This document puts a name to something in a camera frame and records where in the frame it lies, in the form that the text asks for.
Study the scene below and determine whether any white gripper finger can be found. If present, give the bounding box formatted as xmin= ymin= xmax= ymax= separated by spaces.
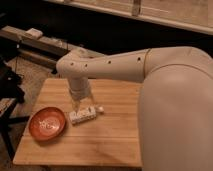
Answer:
xmin=88 ymin=100 xmax=96 ymax=110
xmin=73 ymin=102 xmax=80 ymax=113

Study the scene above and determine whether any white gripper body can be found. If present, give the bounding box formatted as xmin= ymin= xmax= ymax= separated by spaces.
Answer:
xmin=69 ymin=85 xmax=91 ymax=101

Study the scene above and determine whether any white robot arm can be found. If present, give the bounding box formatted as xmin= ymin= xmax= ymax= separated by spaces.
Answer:
xmin=56 ymin=46 xmax=213 ymax=171

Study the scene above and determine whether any orange ceramic bowl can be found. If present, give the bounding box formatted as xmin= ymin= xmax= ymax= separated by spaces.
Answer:
xmin=28 ymin=107 xmax=66 ymax=141

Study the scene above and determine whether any wooden shelf at top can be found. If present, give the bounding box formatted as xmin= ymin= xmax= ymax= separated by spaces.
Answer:
xmin=45 ymin=0 xmax=213 ymax=36

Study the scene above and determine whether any long grey floor rail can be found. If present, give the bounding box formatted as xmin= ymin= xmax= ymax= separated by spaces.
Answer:
xmin=0 ymin=26 xmax=75 ymax=68

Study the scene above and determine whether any small white box on rail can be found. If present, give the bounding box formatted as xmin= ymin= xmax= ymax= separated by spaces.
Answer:
xmin=26 ymin=28 xmax=43 ymax=38

